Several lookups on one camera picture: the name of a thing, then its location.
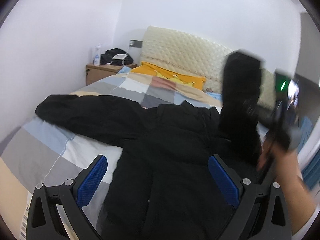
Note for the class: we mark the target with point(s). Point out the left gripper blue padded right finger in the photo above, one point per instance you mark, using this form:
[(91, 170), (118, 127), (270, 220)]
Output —
[(260, 209)]

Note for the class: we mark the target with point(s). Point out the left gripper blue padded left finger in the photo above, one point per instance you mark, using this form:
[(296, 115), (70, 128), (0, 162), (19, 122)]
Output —
[(44, 221)]

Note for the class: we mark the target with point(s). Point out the black puffer jacket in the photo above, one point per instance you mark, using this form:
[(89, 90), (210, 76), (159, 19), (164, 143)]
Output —
[(162, 187)]

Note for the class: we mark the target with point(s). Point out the person's right forearm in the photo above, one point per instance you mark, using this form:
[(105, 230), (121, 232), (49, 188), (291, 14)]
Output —
[(301, 206)]

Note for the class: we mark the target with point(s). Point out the person's right hand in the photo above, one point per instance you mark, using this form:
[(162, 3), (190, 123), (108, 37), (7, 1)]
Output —
[(271, 158)]

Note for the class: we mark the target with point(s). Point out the blue cloth on chair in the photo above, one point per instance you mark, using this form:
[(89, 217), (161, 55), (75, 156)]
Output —
[(308, 152)]

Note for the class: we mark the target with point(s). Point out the dark grey wardrobe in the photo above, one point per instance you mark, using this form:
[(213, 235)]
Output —
[(307, 70)]

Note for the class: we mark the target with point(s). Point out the light blue pillow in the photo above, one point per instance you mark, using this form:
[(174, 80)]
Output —
[(216, 96)]

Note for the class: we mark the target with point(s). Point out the patchwork checked duvet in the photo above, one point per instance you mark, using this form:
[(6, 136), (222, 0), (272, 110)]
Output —
[(40, 152)]

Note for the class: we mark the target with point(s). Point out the yellow orange pillow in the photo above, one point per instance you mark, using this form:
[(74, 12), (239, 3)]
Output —
[(151, 69)]

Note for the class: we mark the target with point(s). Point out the cream quilted headboard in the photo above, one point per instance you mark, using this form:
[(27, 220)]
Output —
[(186, 54)]

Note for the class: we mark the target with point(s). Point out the wooden bedside table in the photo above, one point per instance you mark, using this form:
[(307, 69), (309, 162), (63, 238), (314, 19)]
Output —
[(96, 73)]

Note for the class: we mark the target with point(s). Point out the white tablet device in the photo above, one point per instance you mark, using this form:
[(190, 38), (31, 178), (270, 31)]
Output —
[(119, 57)]

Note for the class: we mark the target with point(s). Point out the black bag on nightstand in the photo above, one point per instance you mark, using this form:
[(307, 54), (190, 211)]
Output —
[(106, 57)]

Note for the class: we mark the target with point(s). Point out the grey wall socket plate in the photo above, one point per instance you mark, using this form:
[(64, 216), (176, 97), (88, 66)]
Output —
[(135, 43)]

